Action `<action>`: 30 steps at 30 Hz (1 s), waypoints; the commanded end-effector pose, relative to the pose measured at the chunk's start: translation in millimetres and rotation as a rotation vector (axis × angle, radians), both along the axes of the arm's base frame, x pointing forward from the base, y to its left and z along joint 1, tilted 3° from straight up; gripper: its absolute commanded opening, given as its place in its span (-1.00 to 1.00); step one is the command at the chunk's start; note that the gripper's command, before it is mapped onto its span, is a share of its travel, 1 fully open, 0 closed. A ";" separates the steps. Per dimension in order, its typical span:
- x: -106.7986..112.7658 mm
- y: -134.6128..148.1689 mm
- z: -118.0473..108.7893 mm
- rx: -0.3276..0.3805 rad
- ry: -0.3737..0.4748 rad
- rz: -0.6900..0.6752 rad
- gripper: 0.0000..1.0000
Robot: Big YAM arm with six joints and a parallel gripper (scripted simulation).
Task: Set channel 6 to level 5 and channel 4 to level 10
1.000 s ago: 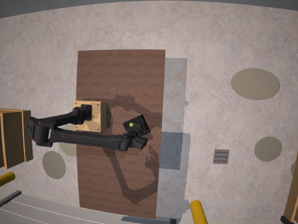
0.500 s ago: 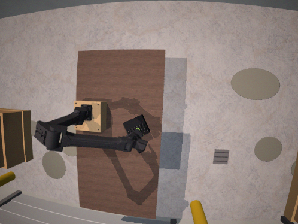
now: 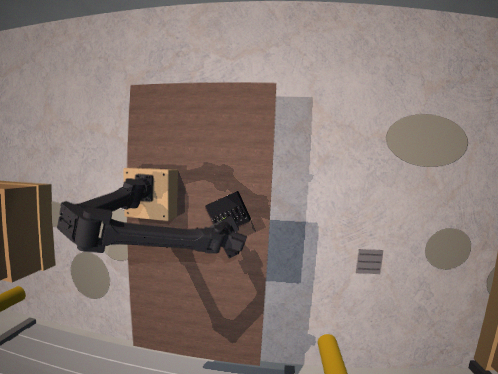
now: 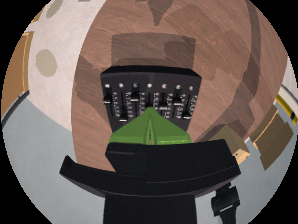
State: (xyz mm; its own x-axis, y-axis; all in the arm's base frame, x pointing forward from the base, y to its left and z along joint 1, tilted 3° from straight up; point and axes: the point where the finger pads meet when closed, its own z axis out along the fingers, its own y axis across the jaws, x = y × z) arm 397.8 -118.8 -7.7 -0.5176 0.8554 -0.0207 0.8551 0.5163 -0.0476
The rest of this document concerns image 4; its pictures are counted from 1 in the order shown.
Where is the black lighting desk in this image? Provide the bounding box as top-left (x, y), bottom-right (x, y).
top-left (100, 65), bottom-right (202, 133)

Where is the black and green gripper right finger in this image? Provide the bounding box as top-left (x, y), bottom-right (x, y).
top-left (150, 107), bottom-right (192, 145)

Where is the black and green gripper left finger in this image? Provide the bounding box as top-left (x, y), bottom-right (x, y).
top-left (108, 107), bottom-right (150, 145)

